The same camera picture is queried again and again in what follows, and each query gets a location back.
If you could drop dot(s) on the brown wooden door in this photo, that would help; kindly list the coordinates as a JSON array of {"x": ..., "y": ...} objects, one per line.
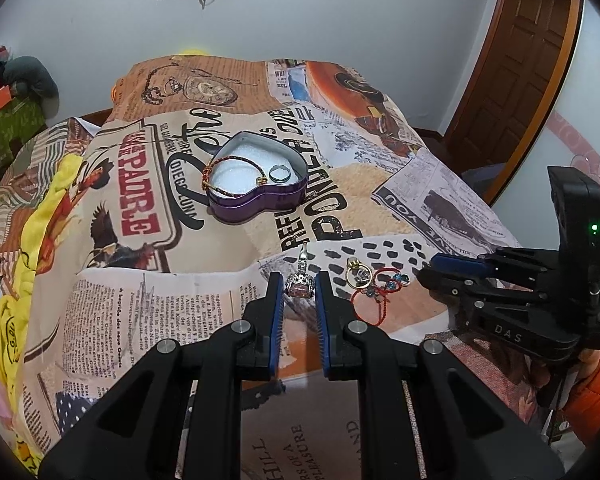
[{"x": 520, "y": 85}]

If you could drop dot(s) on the person's right forearm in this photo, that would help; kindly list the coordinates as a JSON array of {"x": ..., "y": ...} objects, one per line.
[{"x": 592, "y": 400}]

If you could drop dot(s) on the silver pendant with pink stone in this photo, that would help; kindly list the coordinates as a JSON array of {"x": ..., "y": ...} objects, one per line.
[{"x": 299, "y": 282}]

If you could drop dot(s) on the green patterned cloth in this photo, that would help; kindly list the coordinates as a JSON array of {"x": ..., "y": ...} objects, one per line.
[{"x": 10, "y": 130}]

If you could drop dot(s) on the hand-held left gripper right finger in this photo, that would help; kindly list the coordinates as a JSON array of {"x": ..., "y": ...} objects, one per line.
[{"x": 322, "y": 310}]

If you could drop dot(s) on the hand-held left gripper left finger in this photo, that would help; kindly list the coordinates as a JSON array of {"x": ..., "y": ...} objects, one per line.
[{"x": 277, "y": 310}]

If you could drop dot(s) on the printed blanket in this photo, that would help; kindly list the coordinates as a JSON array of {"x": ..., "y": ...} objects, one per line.
[{"x": 130, "y": 310}]

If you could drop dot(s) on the pink wall sticker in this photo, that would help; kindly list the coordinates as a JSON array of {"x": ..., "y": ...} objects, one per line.
[{"x": 587, "y": 162}]

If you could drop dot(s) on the floral pink cloth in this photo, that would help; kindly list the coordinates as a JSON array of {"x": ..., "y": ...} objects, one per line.
[{"x": 480, "y": 385}]

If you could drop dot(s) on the blue gem earring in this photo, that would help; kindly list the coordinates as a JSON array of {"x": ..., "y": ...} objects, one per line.
[{"x": 402, "y": 279}]

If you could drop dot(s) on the yellow cloth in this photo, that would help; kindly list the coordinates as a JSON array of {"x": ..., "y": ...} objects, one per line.
[{"x": 40, "y": 220}]

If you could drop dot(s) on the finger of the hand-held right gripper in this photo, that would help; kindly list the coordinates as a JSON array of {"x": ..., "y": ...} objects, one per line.
[
  {"x": 455, "y": 262},
  {"x": 442, "y": 280}
]

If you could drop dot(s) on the purple heart-shaped tin box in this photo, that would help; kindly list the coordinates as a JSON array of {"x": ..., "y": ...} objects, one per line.
[{"x": 260, "y": 200}]

